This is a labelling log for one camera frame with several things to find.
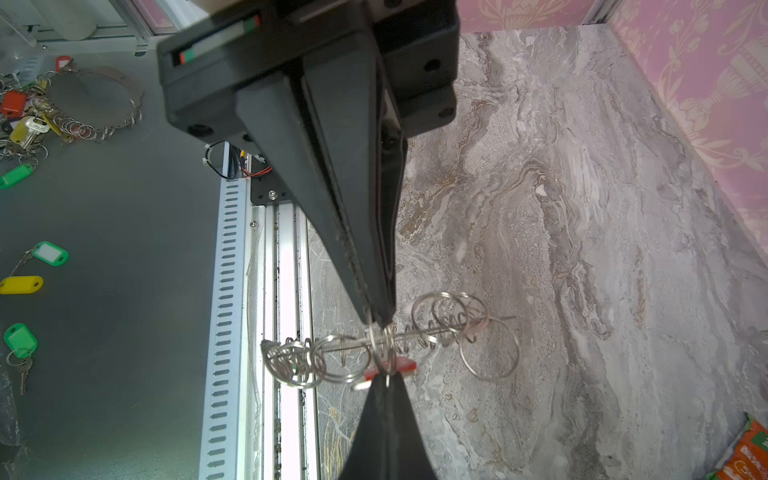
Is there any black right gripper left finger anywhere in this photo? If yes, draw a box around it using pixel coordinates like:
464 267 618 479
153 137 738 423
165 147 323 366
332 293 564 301
339 377 389 479

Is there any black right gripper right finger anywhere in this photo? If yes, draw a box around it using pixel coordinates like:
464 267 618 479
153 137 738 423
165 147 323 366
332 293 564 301
386 376 437 479

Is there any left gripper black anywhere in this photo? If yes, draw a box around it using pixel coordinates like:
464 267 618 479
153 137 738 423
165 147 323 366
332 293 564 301
158 1 460 327

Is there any red key tag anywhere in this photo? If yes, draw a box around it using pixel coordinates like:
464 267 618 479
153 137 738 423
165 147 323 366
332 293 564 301
363 357 418 382

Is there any green white key tag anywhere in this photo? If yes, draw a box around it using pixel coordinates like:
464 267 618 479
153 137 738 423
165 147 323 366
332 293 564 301
31 241 69 267

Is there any long green key tag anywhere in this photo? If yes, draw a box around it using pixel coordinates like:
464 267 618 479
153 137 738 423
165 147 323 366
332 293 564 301
0 164 35 190

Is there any green orange snack packet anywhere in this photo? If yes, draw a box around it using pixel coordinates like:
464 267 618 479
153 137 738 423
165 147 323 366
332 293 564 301
704 414 768 480

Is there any yellow key tag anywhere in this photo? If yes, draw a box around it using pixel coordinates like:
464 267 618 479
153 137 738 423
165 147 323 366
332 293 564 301
0 276 44 295

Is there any bright green key tag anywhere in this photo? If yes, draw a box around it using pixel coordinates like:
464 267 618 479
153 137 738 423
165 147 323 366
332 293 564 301
3 323 38 359

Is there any spare key ring disc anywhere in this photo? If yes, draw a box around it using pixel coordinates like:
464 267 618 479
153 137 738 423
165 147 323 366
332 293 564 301
32 66 144 143

